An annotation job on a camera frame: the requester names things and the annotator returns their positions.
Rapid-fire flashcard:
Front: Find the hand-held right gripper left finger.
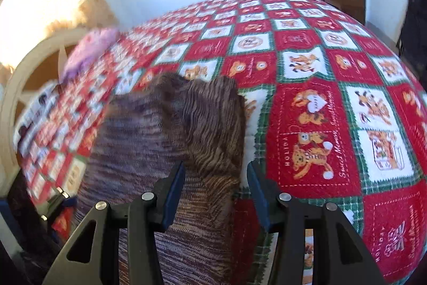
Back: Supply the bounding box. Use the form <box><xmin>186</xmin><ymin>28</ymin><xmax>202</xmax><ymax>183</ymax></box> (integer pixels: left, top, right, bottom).
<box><xmin>42</xmin><ymin>161</ymin><xmax>186</xmax><ymax>285</ymax></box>

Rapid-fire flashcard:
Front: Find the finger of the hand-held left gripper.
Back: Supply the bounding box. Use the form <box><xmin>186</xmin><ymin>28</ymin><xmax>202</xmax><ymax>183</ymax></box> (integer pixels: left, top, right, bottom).
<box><xmin>40</xmin><ymin>186</ymin><xmax>76</xmax><ymax>227</ymax></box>

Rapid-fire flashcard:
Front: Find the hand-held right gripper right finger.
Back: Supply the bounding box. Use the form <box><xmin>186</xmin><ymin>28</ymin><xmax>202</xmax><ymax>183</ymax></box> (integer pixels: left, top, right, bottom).
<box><xmin>246</xmin><ymin>161</ymin><xmax>389</xmax><ymax>285</ymax></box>

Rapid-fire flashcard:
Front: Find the brown striped knit garment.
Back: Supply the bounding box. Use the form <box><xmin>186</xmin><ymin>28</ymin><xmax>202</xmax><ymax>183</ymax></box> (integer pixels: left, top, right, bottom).
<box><xmin>72</xmin><ymin>72</ymin><xmax>249</xmax><ymax>285</ymax></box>

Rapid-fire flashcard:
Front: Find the blue white printed pillow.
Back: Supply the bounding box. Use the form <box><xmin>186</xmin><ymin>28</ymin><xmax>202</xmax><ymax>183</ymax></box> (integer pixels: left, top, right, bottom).
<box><xmin>13</xmin><ymin>83</ymin><xmax>59</xmax><ymax>145</ymax></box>

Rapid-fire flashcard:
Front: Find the red checked printed bedspread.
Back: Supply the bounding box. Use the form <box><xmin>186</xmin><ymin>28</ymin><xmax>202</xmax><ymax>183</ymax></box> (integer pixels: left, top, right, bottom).
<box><xmin>13</xmin><ymin>0</ymin><xmax>427</xmax><ymax>285</ymax></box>

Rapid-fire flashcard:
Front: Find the white and wood headboard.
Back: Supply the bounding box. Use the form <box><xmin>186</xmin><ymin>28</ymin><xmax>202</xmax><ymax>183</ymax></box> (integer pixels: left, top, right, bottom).
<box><xmin>0</xmin><ymin>38</ymin><xmax>87</xmax><ymax>172</ymax></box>

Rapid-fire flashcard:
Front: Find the pink floral pillow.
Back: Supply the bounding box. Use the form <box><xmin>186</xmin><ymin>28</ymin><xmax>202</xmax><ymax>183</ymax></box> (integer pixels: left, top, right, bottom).
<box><xmin>62</xmin><ymin>27</ymin><xmax>121</xmax><ymax>83</ymax></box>

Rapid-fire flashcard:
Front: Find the black travel bag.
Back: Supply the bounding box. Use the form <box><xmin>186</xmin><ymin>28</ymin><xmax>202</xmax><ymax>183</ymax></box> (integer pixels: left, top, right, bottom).
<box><xmin>397</xmin><ymin>0</ymin><xmax>427</xmax><ymax>72</ymax></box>

